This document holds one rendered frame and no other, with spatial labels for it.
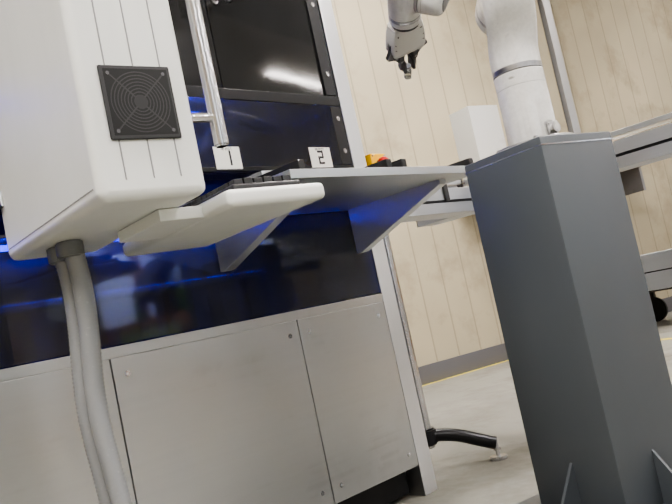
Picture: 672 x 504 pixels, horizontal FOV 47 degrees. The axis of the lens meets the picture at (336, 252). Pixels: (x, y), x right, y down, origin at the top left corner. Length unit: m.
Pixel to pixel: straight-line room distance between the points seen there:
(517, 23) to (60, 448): 1.37
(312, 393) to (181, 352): 0.41
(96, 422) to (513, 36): 1.25
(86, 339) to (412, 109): 4.32
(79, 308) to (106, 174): 0.35
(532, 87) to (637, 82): 5.65
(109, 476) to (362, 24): 4.46
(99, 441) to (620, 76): 6.42
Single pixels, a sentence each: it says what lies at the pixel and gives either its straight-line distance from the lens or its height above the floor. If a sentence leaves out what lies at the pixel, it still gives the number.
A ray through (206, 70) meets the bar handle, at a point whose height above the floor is 1.01.
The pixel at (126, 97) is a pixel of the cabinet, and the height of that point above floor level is 0.95.
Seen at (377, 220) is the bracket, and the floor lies 0.80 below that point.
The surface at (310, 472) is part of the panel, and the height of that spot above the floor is 0.19.
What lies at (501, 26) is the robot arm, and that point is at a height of 1.15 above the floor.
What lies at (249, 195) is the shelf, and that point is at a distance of 1.29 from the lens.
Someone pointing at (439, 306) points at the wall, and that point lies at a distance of 5.31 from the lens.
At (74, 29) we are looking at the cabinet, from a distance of 1.26.
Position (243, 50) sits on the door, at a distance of 2.22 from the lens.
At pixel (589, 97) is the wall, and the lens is 6.97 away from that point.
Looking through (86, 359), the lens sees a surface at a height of 0.59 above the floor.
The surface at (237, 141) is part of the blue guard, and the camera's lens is 2.08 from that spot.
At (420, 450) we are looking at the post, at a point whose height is 0.13.
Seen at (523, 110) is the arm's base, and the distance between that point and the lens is 1.91.
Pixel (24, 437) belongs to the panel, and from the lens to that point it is 1.66.
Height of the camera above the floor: 0.57
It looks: 4 degrees up
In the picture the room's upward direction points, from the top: 12 degrees counter-clockwise
